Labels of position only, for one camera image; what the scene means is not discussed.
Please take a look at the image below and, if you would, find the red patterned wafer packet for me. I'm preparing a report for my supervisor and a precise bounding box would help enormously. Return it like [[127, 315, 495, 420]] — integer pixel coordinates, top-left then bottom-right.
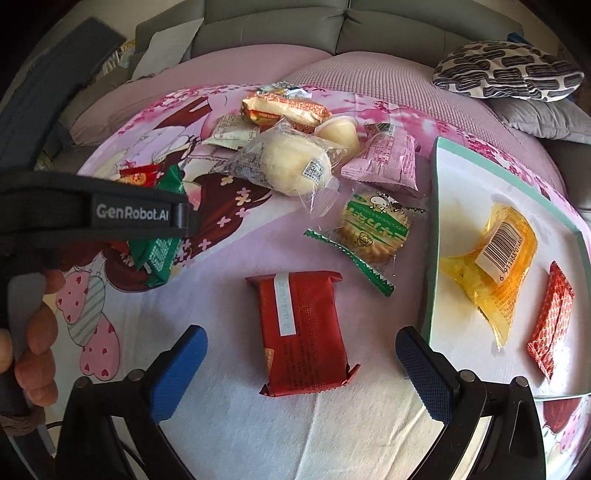
[[526, 261, 575, 380]]

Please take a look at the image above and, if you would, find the red gold snack packet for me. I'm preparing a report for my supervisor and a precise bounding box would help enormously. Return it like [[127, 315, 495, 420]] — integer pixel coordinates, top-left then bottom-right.
[[117, 164, 163, 188]]

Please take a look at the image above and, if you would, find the green mung bean cake packet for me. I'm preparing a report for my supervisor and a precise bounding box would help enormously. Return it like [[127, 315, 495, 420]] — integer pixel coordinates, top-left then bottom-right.
[[127, 163, 186, 292]]

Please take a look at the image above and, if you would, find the yellow orange snack packet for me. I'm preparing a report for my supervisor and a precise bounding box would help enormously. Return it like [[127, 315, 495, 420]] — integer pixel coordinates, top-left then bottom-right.
[[440, 203, 538, 349]]

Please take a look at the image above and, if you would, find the dark red snack packet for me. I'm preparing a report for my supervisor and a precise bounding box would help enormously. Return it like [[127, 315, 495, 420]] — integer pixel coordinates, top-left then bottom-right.
[[246, 270, 360, 397]]

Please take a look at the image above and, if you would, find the cream white snack packet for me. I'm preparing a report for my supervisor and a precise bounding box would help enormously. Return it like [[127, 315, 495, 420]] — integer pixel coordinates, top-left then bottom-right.
[[202, 114, 260, 151]]

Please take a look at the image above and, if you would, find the orange gold long snack packet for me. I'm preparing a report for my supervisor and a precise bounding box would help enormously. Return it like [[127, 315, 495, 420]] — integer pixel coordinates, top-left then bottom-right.
[[242, 93, 331, 133]]

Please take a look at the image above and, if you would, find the clear bag yellow bread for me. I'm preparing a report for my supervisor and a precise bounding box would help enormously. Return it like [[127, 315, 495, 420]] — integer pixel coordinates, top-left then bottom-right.
[[213, 119, 349, 218]]

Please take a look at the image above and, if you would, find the green cookie clear packet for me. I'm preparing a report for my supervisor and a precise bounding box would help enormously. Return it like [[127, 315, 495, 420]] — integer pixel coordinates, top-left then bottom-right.
[[304, 182, 426, 297]]

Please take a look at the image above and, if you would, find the yellow jelly cup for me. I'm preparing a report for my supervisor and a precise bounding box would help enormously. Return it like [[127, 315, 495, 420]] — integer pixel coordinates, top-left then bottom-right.
[[315, 116, 360, 153]]

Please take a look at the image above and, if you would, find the pink snack packet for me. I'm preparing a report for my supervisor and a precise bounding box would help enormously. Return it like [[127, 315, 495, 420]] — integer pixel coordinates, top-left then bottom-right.
[[341, 122, 423, 198]]

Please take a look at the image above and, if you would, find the white tray green rim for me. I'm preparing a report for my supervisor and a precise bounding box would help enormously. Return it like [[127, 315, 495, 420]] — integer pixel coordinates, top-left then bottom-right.
[[422, 137, 590, 399]]

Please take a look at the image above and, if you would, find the light grey cushion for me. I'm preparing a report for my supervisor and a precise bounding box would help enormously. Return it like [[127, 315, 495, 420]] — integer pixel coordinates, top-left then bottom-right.
[[130, 18, 204, 81]]

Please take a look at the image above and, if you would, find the green white small snack packet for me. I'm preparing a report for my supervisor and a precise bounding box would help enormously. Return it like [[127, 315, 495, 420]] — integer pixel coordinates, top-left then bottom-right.
[[256, 81, 312, 99]]

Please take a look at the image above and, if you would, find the grey pillow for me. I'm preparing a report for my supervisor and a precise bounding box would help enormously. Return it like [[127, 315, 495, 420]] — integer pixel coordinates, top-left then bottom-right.
[[488, 98, 591, 145]]

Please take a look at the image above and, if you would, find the black white patterned pillow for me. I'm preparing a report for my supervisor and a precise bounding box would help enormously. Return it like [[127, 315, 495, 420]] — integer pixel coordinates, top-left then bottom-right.
[[432, 41, 585, 103]]

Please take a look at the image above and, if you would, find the pink checked sofa cover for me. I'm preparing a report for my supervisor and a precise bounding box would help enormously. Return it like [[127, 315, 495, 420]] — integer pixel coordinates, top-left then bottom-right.
[[61, 44, 566, 193]]

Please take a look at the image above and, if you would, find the grey sofa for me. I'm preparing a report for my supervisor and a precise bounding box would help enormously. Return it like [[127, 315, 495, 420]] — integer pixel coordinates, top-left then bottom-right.
[[58, 1, 590, 215]]

